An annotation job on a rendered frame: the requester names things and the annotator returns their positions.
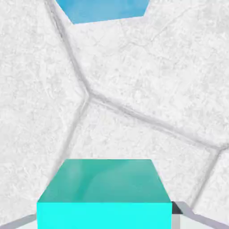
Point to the small cyan cube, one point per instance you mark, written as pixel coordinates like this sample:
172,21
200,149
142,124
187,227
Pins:
105,200

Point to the small blue cube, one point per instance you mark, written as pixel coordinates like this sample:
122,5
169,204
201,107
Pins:
105,9

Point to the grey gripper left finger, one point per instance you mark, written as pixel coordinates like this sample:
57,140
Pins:
23,223

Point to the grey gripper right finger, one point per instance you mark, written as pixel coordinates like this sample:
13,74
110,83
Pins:
189,220

